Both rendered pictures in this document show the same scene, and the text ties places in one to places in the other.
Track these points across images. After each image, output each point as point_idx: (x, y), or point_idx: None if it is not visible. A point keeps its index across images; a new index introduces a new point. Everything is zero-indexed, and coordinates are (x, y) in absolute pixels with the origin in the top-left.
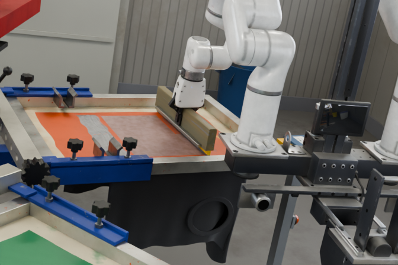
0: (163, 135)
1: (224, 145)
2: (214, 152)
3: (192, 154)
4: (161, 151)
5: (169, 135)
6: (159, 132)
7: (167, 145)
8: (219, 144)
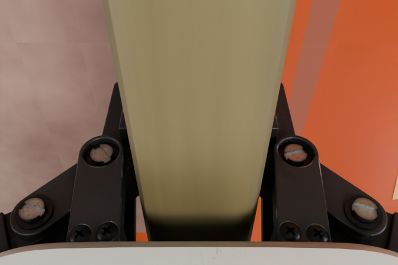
0: (48, 56)
1: (363, 178)
2: (257, 221)
3: (143, 230)
4: (10, 206)
5: (87, 67)
6: (16, 16)
7: (46, 171)
8: (343, 172)
